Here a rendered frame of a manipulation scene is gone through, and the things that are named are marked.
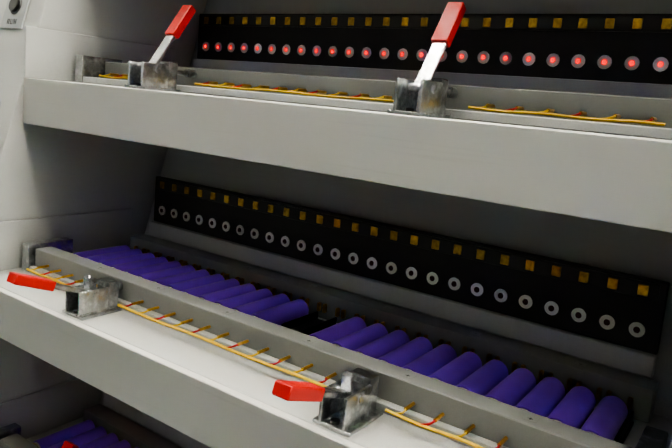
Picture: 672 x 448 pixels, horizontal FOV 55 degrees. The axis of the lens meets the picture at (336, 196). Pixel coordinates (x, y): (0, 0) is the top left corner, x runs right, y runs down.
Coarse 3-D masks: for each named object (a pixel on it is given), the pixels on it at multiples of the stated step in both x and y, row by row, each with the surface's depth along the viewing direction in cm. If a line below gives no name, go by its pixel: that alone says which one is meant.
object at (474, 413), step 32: (64, 256) 63; (96, 288) 60; (128, 288) 57; (160, 288) 56; (192, 320) 53; (224, 320) 51; (256, 320) 50; (288, 352) 47; (320, 352) 46; (352, 352) 46; (320, 384) 44; (384, 384) 43; (416, 384) 41; (448, 384) 42; (448, 416) 40; (480, 416) 39; (512, 416) 38
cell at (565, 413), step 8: (568, 392) 44; (576, 392) 43; (584, 392) 44; (568, 400) 42; (576, 400) 42; (584, 400) 43; (592, 400) 44; (560, 408) 41; (568, 408) 41; (576, 408) 41; (584, 408) 42; (592, 408) 43; (552, 416) 40; (560, 416) 40; (568, 416) 40; (576, 416) 41; (584, 416) 42; (568, 424) 39; (576, 424) 40
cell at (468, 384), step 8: (496, 360) 48; (480, 368) 46; (488, 368) 46; (496, 368) 46; (504, 368) 47; (472, 376) 44; (480, 376) 45; (488, 376) 45; (496, 376) 46; (504, 376) 47; (464, 384) 43; (472, 384) 43; (480, 384) 44; (488, 384) 44; (496, 384) 46; (480, 392) 43
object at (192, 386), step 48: (0, 240) 64; (48, 240) 67; (96, 240) 74; (192, 240) 72; (0, 288) 60; (384, 288) 58; (0, 336) 60; (48, 336) 55; (96, 336) 51; (144, 336) 51; (528, 336) 51; (576, 336) 49; (96, 384) 52; (144, 384) 48; (192, 384) 45; (240, 384) 44; (192, 432) 45; (240, 432) 43; (288, 432) 40; (336, 432) 39; (384, 432) 40; (432, 432) 40
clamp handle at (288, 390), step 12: (276, 384) 35; (288, 384) 35; (300, 384) 36; (312, 384) 37; (348, 384) 40; (288, 396) 34; (300, 396) 35; (312, 396) 36; (324, 396) 37; (336, 396) 38
